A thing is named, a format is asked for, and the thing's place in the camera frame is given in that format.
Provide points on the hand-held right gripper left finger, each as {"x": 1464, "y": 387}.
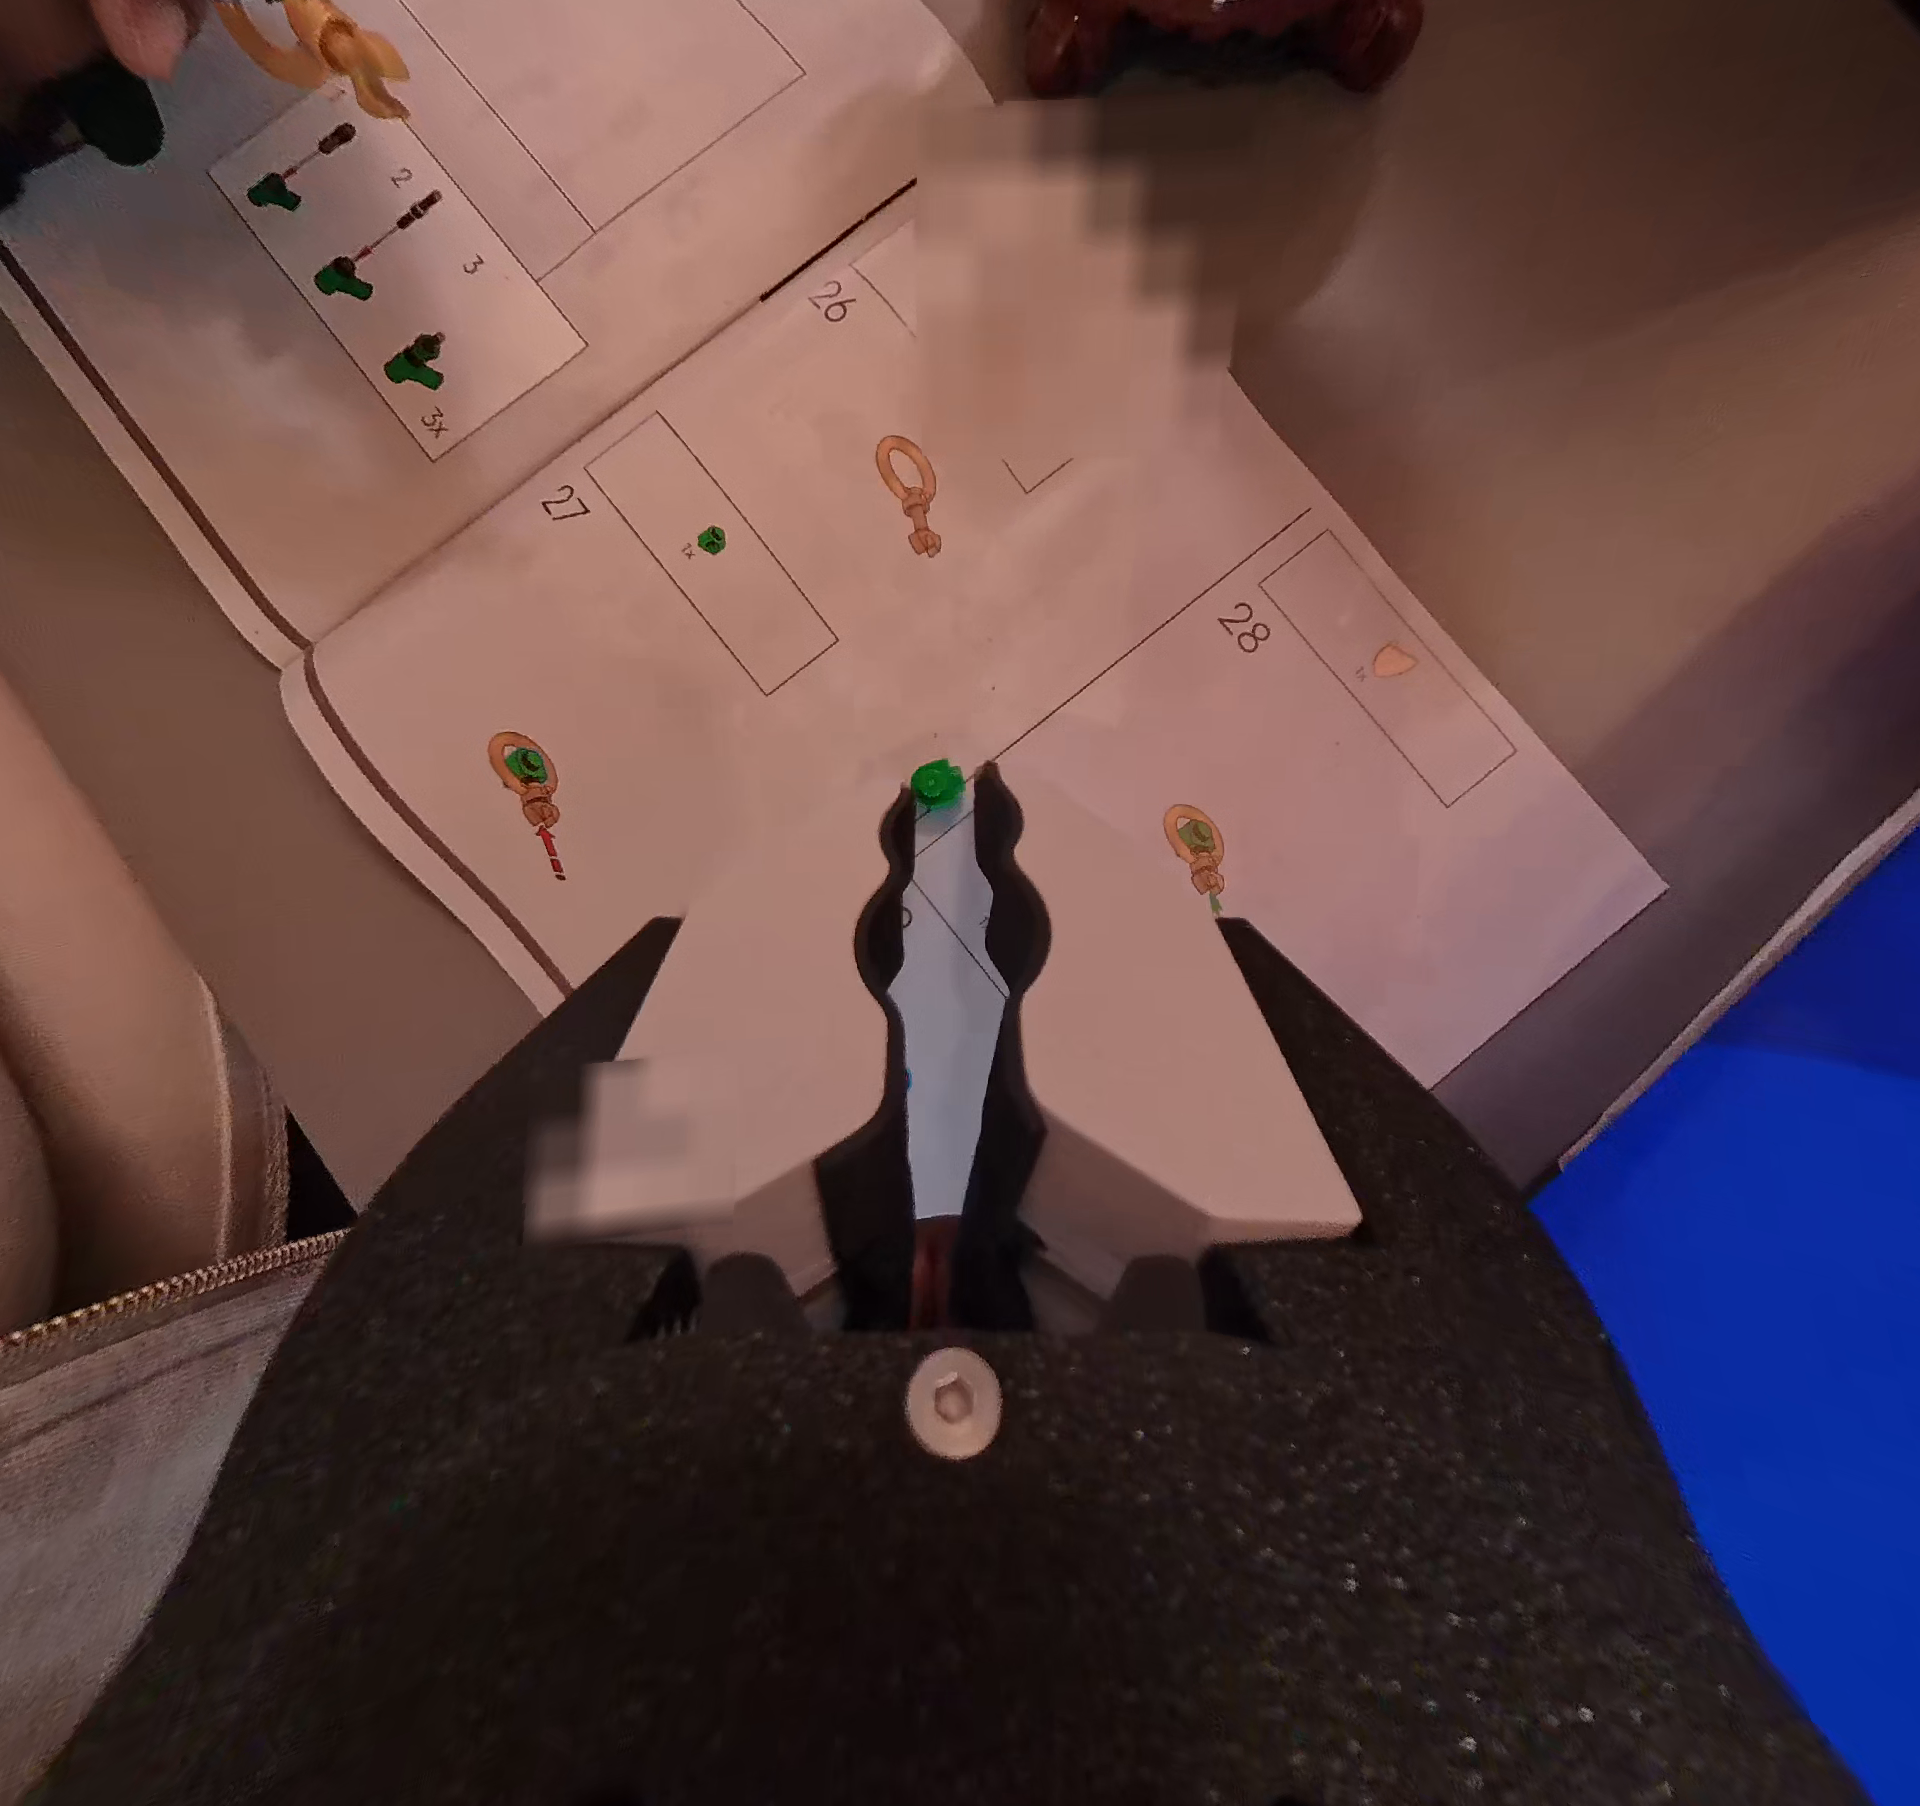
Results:
{"x": 780, "y": 1027}

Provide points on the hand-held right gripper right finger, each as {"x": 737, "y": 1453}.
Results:
{"x": 1154, "y": 1057}

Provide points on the small green round stud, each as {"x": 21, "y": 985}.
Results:
{"x": 938, "y": 784}

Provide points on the open brick instruction booklet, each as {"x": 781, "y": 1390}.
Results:
{"x": 676, "y": 383}

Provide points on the blue box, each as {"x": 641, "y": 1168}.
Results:
{"x": 1755, "y": 1235}

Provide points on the person's beige zip jacket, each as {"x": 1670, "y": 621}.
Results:
{"x": 105, "y": 1085}

